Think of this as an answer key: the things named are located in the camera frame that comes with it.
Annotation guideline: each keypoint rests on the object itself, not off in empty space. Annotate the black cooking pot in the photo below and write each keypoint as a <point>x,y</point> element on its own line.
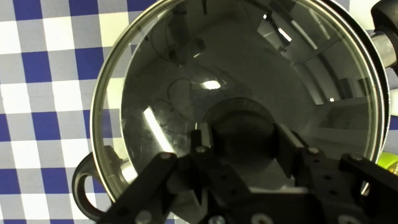
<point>389,16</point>

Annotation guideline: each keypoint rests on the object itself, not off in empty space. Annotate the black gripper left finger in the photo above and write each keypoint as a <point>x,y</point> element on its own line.
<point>200,144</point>

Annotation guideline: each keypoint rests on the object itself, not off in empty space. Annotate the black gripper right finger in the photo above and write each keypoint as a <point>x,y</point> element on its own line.
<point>296,150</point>

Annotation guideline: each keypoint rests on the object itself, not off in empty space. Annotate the blue white checkered tablecloth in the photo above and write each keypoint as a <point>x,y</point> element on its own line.
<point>41,103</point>

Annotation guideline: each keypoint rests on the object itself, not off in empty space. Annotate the round glass lid black knob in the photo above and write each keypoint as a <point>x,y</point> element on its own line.
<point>249,62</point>

